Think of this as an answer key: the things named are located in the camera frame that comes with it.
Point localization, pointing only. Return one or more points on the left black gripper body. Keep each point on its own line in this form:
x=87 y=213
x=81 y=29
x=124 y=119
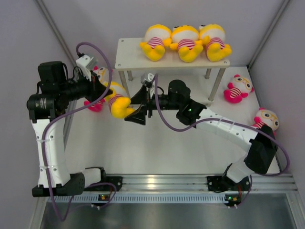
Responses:
x=84 y=88

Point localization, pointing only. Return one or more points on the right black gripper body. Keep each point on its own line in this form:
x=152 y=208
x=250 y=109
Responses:
x=165 y=104

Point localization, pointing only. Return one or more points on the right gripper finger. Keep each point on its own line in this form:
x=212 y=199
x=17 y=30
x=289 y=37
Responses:
x=138 y=116
x=140 y=98

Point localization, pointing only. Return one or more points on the yellow toy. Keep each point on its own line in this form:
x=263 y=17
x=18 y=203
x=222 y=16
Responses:
x=156 y=38
x=185 y=40
x=213 y=38
x=118 y=101

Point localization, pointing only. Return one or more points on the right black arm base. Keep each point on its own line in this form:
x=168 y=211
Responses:
x=220 y=184

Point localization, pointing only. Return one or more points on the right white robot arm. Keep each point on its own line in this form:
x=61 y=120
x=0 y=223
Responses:
x=181 y=113

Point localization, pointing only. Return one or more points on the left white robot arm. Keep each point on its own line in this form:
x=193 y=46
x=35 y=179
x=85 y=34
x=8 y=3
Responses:
x=47 y=112

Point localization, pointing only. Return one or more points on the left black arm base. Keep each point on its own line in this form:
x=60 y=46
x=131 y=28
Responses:
x=115 y=180

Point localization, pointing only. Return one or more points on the white two-tier shelf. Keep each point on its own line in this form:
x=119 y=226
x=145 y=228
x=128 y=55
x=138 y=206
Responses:
x=201 y=76

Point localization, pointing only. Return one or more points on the pink toy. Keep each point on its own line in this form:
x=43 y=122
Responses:
x=97 y=107
x=238 y=89
x=103 y=74

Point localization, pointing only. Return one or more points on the pink toy top left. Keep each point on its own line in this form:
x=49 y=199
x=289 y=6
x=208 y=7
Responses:
x=103 y=74

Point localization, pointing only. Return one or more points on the pink toy top right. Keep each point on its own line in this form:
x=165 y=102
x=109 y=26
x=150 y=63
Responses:
x=238 y=89

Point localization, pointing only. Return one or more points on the pink toy right glasses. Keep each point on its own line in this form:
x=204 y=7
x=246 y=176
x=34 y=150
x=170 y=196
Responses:
x=266 y=117

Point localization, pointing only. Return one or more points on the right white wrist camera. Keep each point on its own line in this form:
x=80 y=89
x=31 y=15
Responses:
x=148 y=81

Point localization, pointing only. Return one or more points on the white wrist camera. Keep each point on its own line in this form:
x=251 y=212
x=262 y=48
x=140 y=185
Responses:
x=148 y=81
x=87 y=64

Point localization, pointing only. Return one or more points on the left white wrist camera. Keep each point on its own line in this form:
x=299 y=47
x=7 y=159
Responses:
x=87 y=64

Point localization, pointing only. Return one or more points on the left aluminium frame post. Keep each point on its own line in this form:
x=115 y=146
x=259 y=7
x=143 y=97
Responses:
x=51 y=23

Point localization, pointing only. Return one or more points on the aluminium frame post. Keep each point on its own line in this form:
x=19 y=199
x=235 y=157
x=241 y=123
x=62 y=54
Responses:
x=268 y=33
x=51 y=23

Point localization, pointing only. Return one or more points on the grey slotted cable duct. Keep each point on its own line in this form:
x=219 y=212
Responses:
x=151 y=198

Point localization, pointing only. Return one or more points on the aluminium front rail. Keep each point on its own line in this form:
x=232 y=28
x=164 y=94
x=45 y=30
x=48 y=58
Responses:
x=283 y=183

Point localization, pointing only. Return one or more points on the right aluminium frame post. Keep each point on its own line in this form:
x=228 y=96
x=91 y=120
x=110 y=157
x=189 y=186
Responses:
x=268 y=33

